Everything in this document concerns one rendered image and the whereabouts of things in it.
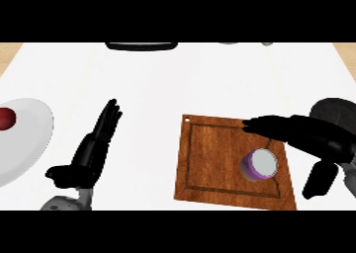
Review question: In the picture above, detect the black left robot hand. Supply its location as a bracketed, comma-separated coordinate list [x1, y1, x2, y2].
[44, 98, 124, 190]

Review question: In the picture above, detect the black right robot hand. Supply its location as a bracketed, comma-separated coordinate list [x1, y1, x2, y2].
[241, 115, 356, 201]

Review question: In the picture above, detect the dark grey pan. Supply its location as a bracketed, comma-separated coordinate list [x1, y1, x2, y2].
[307, 97, 356, 139]

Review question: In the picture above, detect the brown wooden cutting board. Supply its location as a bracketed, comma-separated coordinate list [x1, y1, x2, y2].
[174, 114, 297, 211]

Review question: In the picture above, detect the white plate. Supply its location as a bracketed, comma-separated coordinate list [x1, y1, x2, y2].
[0, 97, 56, 192]

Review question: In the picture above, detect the red tomato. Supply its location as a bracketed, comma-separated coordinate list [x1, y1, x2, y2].
[0, 107, 17, 131]

